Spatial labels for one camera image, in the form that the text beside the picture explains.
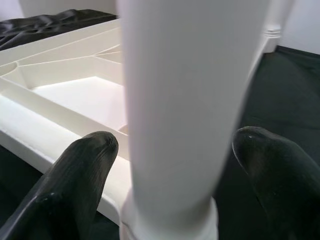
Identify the white plastic table leg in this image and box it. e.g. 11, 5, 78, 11
263, 0, 295, 38
116, 0, 272, 240

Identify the white plastic table top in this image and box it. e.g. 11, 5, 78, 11
0, 18, 277, 226

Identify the black tablecloth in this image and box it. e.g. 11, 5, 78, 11
0, 9, 320, 240

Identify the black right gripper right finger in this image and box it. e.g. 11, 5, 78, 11
231, 126, 320, 240

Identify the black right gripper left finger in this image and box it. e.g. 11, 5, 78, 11
0, 131, 120, 240

